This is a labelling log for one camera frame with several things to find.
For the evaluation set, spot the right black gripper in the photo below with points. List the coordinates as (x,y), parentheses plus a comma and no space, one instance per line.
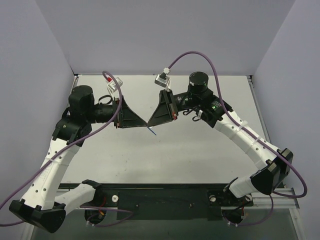
(172,105)

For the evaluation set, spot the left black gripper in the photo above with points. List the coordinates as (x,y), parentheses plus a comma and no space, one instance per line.
(117,112)

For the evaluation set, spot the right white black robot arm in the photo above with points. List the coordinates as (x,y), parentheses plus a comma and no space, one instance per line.
(270,161)

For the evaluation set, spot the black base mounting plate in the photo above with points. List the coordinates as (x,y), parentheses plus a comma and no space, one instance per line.
(176,201)

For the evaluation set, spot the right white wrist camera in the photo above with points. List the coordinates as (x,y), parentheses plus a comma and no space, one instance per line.
(163,79)

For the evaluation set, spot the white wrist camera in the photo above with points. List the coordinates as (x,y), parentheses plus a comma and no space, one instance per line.
(163,79)
(111,84)

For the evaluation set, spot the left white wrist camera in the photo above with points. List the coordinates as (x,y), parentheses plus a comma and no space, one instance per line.
(111,84)

